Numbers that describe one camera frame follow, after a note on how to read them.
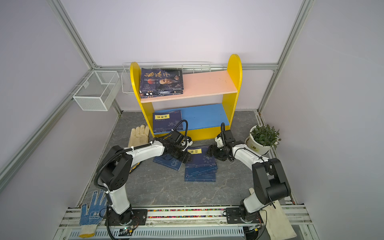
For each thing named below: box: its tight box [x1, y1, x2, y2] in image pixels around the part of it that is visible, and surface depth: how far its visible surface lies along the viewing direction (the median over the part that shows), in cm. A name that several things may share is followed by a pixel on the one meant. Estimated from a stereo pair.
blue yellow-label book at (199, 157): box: [185, 145, 217, 168], surface depth 91 cm
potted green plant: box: [245, 124, 282, 155], surface depth 87 cm
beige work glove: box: [127, 125, 150, 148], surface depth 107 cm
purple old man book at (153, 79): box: [140, 67, 184, 91], surface depth 74 cm
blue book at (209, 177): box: [184, 172, 217, 182], surface depth 87 cm
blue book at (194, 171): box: [185, 166, 218, 178], surface depth 88 cm
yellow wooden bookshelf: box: [130, 54, 243, 141], surface depth 85 cm
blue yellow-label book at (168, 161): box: [153, 154, 183, 172], surface depth 93 cm
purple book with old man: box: [140, 92, 184, 99], surface depth 72 cm
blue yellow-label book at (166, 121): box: [153, 109, 184, 133], surface depth 95 cm
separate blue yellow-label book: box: [153, 127, 184, 134], surface depth 91 cm
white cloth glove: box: [248, 187, 297, 240], surface depth 72 cm
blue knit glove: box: [79, 189, 108, 238], surface depth 75 cm
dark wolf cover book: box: [140, 90, 184, 97], surface depth 72 cm
